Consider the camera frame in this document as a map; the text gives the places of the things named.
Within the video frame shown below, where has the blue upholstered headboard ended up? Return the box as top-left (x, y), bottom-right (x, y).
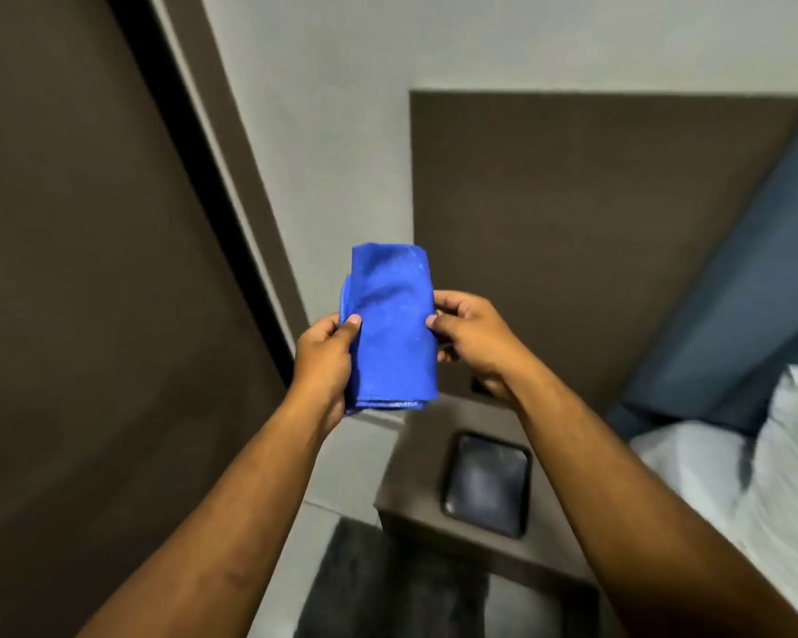
top-left (605, 102), bottom-right (798, 438)

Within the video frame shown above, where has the person's right hand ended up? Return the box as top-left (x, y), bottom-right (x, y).
top-left (426, 290), bottom-right (540, 407)

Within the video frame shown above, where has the grey floor rug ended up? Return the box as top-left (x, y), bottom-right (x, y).
top-left (294, 518), bottom-right (489, 638)

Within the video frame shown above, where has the person's left hand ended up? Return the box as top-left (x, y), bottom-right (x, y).
top-left (293, 314), bottom-right (363, 435)

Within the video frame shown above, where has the brown wall panel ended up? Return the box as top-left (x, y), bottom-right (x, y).
top-left (410, 90), bottom-right (798, 419)

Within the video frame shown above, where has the black square tray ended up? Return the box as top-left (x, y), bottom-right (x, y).
top-left (441, 431), bottom-right (533, 540)

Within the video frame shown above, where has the brown bedside table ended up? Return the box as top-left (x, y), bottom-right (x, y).
top-left (374, 392), bottom-right (599, 638)

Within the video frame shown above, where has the white bed sheet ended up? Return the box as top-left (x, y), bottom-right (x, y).
top-left (628, 362), bottom-right (798, 625)

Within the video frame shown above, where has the dark brown door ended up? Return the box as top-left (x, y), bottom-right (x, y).
top-left (0, 0), bottom-right (297, 638)

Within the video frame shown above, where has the blue cloth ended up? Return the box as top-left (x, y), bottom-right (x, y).
top-left (339, 243), bottom-right (438, 412)

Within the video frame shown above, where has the person's right forearm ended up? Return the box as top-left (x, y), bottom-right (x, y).
top-left (505, 365), bottom-right (798, 638)

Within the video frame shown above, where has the person's left forearm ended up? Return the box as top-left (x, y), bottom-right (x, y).
top-left (76, 385), bottom-right (336, 638)

